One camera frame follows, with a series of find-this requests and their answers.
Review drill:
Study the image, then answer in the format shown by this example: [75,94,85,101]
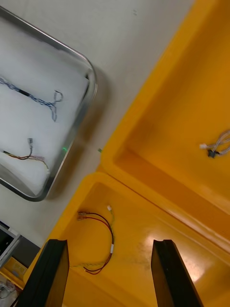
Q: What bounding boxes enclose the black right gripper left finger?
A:
[16,239,70,307]

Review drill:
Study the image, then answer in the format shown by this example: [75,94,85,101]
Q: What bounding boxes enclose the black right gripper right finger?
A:
[150,239,204,307]

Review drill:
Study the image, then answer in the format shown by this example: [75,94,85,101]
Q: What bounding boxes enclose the thin red green-yellow wire harness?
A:
[2,138,50,170]

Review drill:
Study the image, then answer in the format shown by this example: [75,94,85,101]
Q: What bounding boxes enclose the blue-white twisted wire harness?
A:
[0,78,63,122]
[199,129,230,159]

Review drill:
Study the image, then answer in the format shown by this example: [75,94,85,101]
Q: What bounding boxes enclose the yellow box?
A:
[0,256,28,288]

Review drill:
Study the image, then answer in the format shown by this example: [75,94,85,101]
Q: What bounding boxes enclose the grey metal box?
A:
[0,222,22,267]

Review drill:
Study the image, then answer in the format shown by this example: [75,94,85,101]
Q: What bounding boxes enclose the yellow-orange plastic bin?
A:
[100,0,230,255]
[23,171,230,307]

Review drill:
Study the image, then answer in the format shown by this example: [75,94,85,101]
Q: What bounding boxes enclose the steel tray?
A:
[0,6,98,202]

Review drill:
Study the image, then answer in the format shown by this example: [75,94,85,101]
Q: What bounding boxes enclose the white sheet liner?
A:
[0,18,91,195]

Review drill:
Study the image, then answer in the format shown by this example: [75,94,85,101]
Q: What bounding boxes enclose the red and green-yellow wire harness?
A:
[71,205,115,275]

